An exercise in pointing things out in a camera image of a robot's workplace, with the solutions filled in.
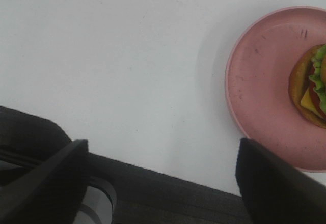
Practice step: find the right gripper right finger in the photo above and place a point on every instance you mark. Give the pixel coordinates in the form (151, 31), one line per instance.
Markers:
(275, 192)

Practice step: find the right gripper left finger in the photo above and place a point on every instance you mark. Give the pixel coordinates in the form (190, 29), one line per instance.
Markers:
(52, 192)

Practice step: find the burger with lettuce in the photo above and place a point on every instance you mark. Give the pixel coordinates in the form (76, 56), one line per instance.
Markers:
(307, 85)

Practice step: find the pink round plate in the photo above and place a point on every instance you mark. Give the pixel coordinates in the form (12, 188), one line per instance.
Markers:
(256, 85)

